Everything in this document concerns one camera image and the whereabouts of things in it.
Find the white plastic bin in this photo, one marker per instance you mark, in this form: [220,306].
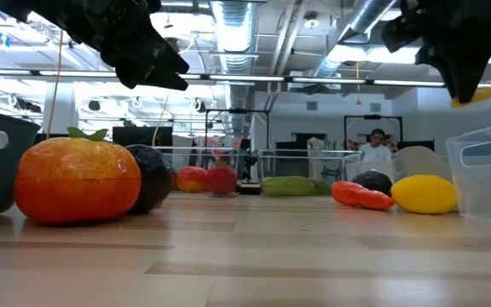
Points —
[350,170]

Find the smooth silver ventilation duct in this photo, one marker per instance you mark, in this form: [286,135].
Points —
[365,17]

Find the yellow lemon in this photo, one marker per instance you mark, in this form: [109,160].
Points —
[424,194]

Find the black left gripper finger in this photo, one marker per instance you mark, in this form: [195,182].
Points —
[164,59]
[143,77]

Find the small red pepper toy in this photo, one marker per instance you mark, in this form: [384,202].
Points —
[360,196]

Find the dark purple plum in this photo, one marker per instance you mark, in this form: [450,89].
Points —
[373,179]
[156,179]

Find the black metal frame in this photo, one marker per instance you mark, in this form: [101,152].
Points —
[373,116]

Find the corrugated silver ventilation duct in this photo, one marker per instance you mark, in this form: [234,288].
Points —
[235,25]

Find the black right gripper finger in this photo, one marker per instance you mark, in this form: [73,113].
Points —
[463,64]

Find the large orange tomato toy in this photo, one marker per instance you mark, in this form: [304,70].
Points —
[79,183]

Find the person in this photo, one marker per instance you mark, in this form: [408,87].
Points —
[375,149]

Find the clear rigid plastic bin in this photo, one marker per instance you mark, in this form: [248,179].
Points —
[296,164]
[241,170]

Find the black screen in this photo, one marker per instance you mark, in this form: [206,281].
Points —
[143,135]

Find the long ceiling light bar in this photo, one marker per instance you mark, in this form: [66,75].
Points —
[271,78]

